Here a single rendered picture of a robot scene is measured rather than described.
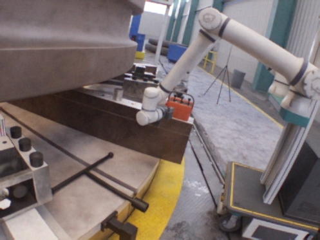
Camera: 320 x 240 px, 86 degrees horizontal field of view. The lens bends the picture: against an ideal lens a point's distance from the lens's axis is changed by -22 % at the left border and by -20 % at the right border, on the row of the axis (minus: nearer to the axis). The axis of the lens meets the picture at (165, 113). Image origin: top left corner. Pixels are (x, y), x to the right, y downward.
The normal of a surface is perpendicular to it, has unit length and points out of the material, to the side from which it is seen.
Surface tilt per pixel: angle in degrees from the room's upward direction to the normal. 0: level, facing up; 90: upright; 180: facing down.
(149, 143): 90
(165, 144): 90
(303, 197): 90
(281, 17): 90
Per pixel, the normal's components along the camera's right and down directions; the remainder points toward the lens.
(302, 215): -0.29, 0.27
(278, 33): 0.11, 0.37
